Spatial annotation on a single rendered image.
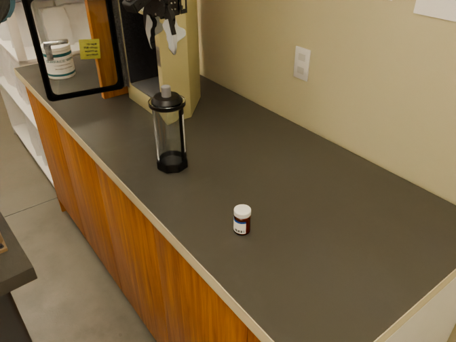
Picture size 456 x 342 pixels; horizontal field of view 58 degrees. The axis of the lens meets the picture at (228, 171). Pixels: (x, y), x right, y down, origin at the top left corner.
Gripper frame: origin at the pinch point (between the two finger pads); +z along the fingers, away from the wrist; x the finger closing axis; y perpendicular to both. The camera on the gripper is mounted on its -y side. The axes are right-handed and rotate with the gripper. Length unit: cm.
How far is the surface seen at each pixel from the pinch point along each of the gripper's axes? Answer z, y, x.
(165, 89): 11.4, -0.3, -1.1
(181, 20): -0.2, 27.4, 19.6
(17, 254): 39, -51, 0
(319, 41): 5, 53, -20
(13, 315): 57, -56, 1
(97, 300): 132, -9, 51
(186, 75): 19.7, 28.5, 19.7
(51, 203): 130, 18, 138
